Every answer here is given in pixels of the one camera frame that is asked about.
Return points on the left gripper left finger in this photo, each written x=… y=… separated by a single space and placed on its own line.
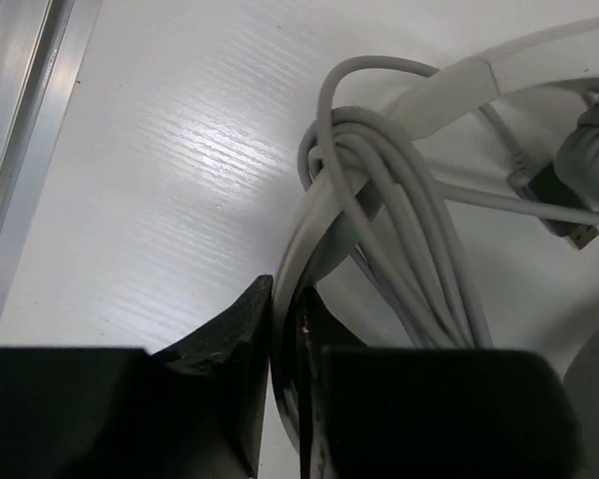
x=194 y=409

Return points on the aluminium frame rail left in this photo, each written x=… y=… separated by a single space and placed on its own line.
x=42 y=47

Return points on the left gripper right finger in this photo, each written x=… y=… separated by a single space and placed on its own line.
x=387 y=412

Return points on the white grey headphones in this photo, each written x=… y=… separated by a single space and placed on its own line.
x=373 y=235

